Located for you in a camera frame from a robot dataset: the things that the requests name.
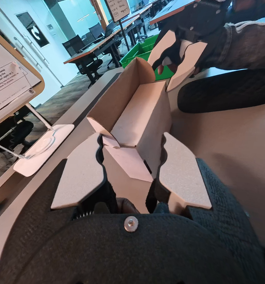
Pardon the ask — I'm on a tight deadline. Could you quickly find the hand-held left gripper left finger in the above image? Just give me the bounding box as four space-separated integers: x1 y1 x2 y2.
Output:
51 132 108 210

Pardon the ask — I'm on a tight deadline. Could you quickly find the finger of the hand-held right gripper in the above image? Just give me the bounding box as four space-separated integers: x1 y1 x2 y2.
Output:
148 30 182 71
166 40 208 92

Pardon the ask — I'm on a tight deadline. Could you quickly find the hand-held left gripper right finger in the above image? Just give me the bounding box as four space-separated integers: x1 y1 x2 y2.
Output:
156 132 212 215

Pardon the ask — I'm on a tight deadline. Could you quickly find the green plastic bin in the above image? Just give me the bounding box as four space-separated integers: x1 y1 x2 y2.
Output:
119 34 176 81

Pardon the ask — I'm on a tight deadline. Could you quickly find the person's right forearm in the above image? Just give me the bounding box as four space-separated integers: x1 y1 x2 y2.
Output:
195 22 265 75

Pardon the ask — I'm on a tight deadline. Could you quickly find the person's right hand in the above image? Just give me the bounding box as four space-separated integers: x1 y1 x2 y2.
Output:
152 37 182 75

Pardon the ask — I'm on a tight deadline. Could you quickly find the person's left hand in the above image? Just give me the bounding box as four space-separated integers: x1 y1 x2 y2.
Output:
117 197 140 214

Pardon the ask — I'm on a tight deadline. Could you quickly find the orange-edged office table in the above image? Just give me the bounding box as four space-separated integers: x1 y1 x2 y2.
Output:
149 0 196 25
64 13 140 83

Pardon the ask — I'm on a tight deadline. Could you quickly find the small whiteboard on stand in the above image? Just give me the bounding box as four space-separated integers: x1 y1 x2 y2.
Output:
104 0 131 52

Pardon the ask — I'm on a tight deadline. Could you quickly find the black office chair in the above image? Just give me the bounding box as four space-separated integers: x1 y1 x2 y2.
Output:
0 106 34 153
88 22 106 41
62 34 103 83

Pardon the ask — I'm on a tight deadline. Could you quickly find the printed instruction sheet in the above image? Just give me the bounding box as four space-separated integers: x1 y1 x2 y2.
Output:
0 33 41 118

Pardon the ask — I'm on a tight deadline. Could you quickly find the door phone sign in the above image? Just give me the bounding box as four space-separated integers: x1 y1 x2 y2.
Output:
15 12 50 48

